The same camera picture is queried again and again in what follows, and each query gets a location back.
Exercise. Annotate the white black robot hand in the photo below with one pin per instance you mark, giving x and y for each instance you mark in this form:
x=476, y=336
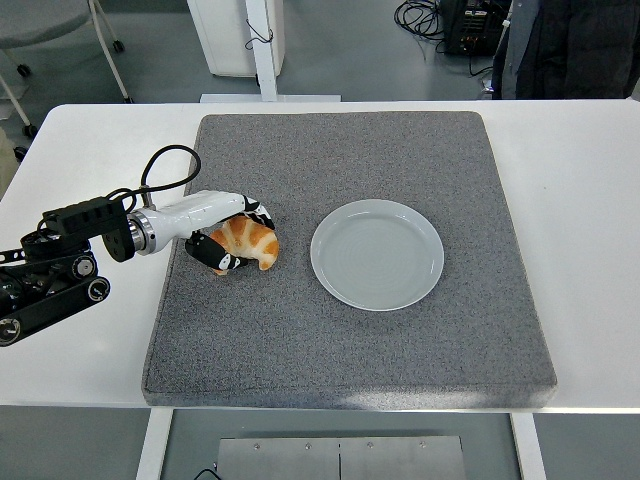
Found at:
x=195, y=215

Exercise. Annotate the golden croissant bread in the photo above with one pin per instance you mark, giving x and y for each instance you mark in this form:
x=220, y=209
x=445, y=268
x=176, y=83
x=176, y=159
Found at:
x=260, y=240

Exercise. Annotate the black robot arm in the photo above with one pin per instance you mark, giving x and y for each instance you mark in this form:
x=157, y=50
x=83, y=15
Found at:
x=80, y=220

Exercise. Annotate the grey round plate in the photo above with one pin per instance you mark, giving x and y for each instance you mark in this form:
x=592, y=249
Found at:
x=377, y=255

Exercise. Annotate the grey metal plate with screws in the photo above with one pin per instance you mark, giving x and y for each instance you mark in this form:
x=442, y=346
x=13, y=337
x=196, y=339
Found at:
x=340, y=460

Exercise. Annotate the white column stand with base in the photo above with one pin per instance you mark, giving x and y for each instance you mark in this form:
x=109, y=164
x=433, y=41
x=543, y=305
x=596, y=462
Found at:
x=265, y=75

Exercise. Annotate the grey speckled mat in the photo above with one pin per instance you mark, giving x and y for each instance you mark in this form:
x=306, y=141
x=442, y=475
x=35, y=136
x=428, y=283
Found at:
x=350, y=350

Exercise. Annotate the white table leg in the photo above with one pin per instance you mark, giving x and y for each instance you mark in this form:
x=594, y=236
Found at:
x=530, y=450
x=152, y=445

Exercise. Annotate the grey chair with casters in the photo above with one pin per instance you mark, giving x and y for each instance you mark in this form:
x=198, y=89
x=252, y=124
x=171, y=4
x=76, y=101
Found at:
x=30, y=20

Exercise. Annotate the black equipment box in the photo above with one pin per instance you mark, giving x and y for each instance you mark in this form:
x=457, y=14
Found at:
x=465, y=30

